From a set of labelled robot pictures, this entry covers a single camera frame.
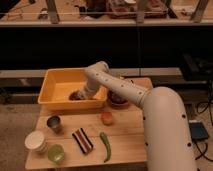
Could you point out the orange fruit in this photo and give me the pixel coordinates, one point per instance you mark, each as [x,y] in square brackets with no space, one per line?
[107,118]

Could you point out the black box on floor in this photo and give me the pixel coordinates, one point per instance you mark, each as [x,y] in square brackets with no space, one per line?
[198,131]

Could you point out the metal cup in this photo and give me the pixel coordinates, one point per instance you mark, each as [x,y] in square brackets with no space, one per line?
[54,123]

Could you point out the brown bowl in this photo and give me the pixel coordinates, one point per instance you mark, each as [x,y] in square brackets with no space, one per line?
[116,101]

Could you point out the white paper cup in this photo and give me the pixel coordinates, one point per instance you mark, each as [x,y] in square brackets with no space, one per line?
[36,142]

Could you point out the yellow plastic tray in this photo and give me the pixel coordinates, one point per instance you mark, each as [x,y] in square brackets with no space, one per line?
[59,84]

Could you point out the dark brown towel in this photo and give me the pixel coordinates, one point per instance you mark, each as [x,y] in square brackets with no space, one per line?
[77,95]

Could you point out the green chili pepper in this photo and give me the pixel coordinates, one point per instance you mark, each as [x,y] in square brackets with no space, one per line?
[105,141]

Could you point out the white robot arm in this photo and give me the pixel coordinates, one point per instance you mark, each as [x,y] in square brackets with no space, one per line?
[166,129]

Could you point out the wooden table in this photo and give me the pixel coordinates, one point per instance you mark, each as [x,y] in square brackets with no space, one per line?
[125,135]

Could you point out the green plastic cup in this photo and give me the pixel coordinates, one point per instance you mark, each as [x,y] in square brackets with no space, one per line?
[56,153]

